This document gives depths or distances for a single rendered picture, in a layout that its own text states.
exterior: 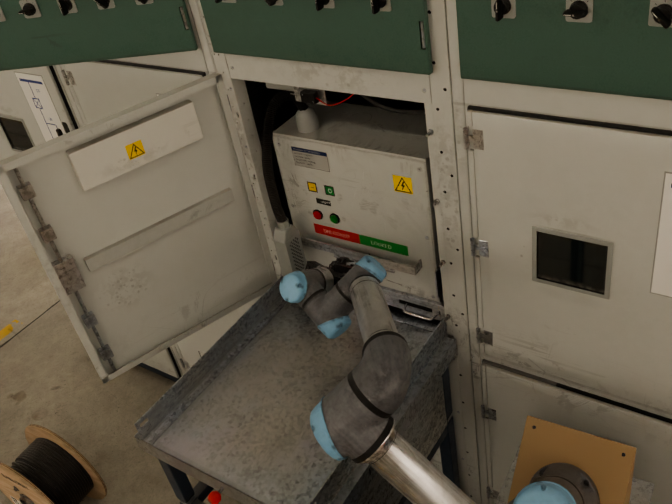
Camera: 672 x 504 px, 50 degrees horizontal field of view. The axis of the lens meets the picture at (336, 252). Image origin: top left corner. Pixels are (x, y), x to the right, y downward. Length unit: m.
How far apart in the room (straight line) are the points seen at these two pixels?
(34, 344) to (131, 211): 2.04
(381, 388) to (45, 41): 1.34
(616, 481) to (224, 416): 0.99
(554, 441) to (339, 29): 1.04
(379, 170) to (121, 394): 1.98
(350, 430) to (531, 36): 0.83
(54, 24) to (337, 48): 0.81
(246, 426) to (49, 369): 1.98
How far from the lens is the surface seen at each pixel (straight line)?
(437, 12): 1.57
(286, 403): 2.00
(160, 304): 2.24
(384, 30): 1.62
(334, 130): 2.02
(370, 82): 1.73
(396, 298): 2.15
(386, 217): 1.98
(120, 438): 3.31
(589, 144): 1.54
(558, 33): 1.46
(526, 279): 1.80
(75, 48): 2.15
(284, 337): 2.18
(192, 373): 2.10
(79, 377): 3.69
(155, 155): 2.00
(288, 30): 1.78
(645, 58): 1.43
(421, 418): 2.08
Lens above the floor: 2.30
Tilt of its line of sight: 36 degrees down
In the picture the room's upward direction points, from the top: 12 degrees counter-clockwise
